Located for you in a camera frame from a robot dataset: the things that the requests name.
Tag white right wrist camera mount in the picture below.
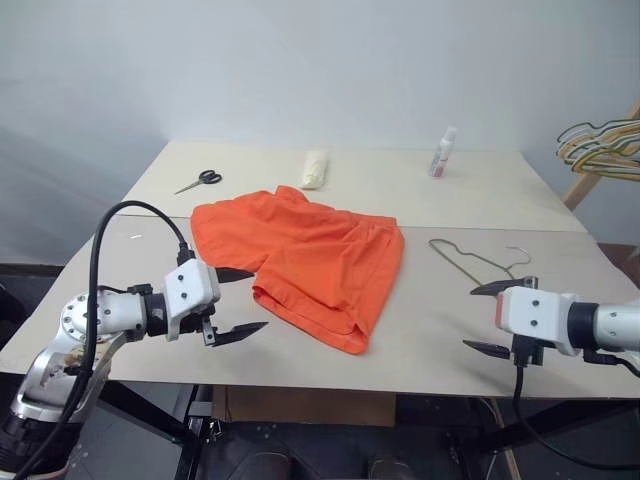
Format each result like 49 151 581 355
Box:
494 285 577 352

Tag olive wire clothes hanger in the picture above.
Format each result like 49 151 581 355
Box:
428 238 533 292

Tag orange shorts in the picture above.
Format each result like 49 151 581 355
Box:
190 184 406 357

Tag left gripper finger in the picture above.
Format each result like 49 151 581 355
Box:
214 266 256 286
211 321 271 348

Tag black handled scissors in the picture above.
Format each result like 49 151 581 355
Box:
173 169 223 196

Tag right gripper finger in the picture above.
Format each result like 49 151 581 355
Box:
469 275 541 298
461 338 515 362

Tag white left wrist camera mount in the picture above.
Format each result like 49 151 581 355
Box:
160 258 223 343

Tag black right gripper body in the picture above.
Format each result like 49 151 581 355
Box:
509 334 545 367

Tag black table frame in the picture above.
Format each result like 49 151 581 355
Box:
94 380 640 480

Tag dark brown rounded shape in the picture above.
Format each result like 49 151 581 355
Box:
366 456 417 480
238 448 292 480

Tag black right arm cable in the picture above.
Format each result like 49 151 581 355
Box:
511 349 640 471

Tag white pink spray bottle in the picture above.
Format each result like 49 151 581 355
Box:
426 125 459 179

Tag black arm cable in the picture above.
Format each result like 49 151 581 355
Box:
511 349 640 471
0 199 197 480

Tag wooden clothes rack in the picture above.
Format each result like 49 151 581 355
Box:
561 97 640 212

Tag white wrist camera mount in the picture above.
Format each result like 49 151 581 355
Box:
494 285 577 352
160 258 223 343

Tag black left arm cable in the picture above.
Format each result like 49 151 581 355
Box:
0 199 197 480

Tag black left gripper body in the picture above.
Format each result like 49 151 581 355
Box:
177 307 222 348

